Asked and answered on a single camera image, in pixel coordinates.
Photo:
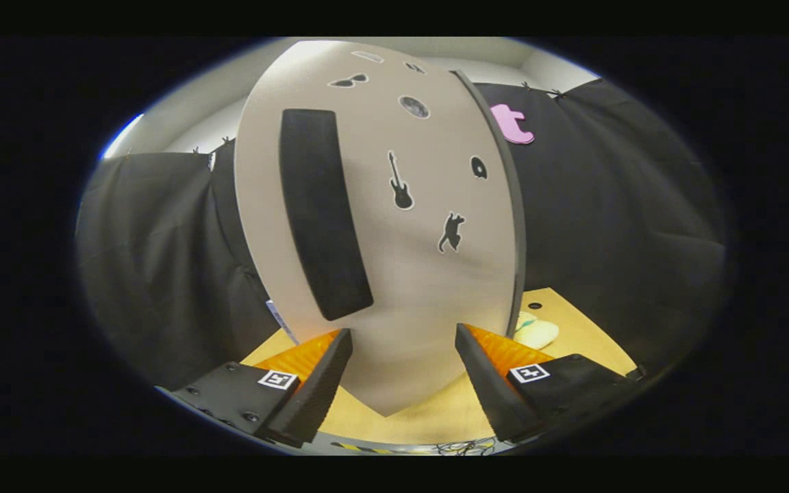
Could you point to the beige cabinet door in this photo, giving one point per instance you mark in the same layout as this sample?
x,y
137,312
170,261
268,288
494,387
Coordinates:
x,y
408,294

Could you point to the yellow plush toy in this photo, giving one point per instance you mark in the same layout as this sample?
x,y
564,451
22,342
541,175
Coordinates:
x,y
538,334

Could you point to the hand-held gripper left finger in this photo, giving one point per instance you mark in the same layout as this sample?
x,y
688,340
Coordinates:
x,y
319,390

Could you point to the light blue spine book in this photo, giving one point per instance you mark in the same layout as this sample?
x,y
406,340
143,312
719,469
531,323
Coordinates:
x,y
278,316

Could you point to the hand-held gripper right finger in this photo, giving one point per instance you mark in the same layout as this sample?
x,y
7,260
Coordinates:
x,y
487,390

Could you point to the black backdrop cloth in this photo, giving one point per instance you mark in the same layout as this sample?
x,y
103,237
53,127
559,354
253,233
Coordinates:
x,y
607,226

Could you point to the grey cabinet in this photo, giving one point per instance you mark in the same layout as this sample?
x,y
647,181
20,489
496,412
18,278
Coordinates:
x,y
519,219

